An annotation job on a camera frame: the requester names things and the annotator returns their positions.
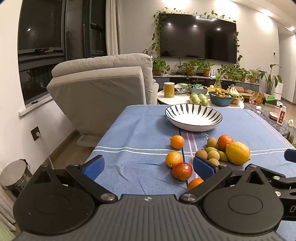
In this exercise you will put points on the white radiator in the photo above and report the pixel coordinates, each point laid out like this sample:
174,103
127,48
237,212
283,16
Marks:
5,208

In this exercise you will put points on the black wall socket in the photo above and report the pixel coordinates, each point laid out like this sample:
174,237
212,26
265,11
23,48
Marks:
34,134

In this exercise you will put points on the white shopping bag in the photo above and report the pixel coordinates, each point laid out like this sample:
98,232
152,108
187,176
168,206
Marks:
291,134

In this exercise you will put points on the red berry branch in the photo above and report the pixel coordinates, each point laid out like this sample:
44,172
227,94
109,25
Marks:
146,52

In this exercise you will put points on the white bottle red label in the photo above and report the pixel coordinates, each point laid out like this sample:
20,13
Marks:
281,115

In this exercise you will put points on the green container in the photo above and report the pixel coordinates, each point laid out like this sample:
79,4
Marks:
183,85

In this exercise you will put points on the reddish orange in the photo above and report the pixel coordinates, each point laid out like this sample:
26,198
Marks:
194,184

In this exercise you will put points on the bag of green apples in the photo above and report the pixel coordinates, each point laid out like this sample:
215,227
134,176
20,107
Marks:
196,99

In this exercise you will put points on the potted green plant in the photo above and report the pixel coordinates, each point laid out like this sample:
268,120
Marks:
235,73
206,70
158,69
252,78
190,69

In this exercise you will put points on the plate of foil snacks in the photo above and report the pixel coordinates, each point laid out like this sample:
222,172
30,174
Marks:
180,90

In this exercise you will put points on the white curtain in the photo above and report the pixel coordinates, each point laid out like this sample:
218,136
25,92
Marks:
113,27

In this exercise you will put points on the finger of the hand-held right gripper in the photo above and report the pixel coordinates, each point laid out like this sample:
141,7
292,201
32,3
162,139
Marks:
291,154
284,183

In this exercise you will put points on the white black-striped bowl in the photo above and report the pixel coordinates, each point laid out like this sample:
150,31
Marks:
194,120

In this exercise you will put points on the tall floor plant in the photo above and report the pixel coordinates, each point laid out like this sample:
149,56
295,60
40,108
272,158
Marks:
269,81

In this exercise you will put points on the beige recliner sofa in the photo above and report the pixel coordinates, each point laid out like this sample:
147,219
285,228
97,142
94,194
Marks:
99,92

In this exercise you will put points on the yellow can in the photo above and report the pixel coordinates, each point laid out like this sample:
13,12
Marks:
169,90

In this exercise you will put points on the dark television cabinet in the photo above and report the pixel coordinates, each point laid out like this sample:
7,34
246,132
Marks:
171,78

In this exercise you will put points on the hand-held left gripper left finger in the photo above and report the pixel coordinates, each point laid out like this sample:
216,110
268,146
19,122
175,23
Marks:
93,168

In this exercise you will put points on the small green fruit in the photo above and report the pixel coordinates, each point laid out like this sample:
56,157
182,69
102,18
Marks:
209,150
222,156

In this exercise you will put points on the grey bowl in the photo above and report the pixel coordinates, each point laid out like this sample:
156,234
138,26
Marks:
196,90

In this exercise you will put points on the glass vase with plant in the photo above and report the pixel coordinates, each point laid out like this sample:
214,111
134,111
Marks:
217,82

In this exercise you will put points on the dark stone table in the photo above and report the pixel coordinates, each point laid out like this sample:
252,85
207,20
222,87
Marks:
266,118

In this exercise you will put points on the wall-mounted black television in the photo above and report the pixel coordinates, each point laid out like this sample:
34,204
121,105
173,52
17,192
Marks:
198,37

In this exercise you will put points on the round white coffee table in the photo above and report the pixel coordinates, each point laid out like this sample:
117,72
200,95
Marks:
175,99

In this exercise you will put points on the white floor appliance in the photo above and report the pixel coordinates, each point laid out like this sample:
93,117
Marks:
279,89

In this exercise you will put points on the blue striped tablecloth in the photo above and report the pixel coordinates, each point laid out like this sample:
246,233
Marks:
138,139

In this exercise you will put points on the open cardboard box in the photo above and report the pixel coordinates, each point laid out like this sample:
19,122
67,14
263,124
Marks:
252,95

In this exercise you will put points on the large dark orange tangerine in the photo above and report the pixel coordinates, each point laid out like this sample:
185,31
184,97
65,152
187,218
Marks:
225,141

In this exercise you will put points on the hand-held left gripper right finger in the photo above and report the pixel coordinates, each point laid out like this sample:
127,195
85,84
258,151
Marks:
204,168

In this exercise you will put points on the white crumpled paper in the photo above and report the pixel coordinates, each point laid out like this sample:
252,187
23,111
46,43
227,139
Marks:
259,109

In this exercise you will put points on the teal bowl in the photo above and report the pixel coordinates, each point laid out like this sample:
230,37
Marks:
220,101

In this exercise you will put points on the green box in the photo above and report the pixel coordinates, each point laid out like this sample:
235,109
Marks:
270,100

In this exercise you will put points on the small orange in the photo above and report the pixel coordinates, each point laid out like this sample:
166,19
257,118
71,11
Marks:
177,141
173,159

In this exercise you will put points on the yellow lemon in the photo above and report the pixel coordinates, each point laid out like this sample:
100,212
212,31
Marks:
238,153

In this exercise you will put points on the bunch of bananas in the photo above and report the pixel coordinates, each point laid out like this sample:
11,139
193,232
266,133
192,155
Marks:
233,90

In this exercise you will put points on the pile of small green-brown fruits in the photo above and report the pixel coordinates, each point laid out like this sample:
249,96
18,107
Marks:
220,94

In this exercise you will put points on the trailing green vine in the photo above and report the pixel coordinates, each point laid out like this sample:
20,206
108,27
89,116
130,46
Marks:
158,27

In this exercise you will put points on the dark glass window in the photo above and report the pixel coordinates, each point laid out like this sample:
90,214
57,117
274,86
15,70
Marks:
41,23

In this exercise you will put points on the red apple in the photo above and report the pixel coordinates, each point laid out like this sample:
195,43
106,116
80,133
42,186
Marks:
182,171

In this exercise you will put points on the pink dish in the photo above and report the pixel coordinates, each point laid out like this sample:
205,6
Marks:
273,115

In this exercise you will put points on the white robot vacuum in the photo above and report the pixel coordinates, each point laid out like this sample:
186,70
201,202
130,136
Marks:
281,103

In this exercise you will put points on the yellow basket of oranges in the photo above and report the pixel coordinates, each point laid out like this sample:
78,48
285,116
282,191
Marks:
217,89

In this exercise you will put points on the metal trash bin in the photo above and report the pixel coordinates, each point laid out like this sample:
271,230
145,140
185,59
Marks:
15,176

